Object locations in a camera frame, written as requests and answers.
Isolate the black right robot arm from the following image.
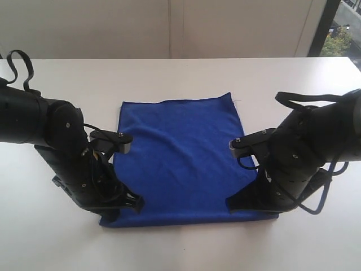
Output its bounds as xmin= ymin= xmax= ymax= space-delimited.
xmin=225 ymin=89 xmax=360 ymax=215

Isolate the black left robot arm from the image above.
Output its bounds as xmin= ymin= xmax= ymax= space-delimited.
xmin=1 ymin=85 xmax=144 ymax=222

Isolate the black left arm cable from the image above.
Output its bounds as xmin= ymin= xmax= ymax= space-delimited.
xmin=5 ymin=50 xmax=36 ymax=91

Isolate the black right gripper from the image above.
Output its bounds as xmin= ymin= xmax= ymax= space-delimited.
xmin=225 ymin=152 xmax=322 ymax=215

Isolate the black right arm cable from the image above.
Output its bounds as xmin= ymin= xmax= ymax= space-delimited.
xmin=293 ymin=162 xmax=349 ymax=215

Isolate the black window frame post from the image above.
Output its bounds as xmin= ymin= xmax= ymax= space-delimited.
xmin=307 ymin=0 xmax=341 ymax=57

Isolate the blue terry towel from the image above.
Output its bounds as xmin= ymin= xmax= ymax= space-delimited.
xmin=100 ymin=93 xmax=271 ymax=228

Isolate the green tree outside window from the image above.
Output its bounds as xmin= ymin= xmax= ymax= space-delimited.
xmin=320 ymin=26 xmax=352 ymax=57

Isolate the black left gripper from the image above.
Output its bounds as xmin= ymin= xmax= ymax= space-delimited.
xmin=52 ymin=144 xmax=145 ymax=224

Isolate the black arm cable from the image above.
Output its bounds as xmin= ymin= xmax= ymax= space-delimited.
xmin=293 ymin=162 xmax=349 ymax=215
xmin=5 ymin=50 xmax=36 ymax=91

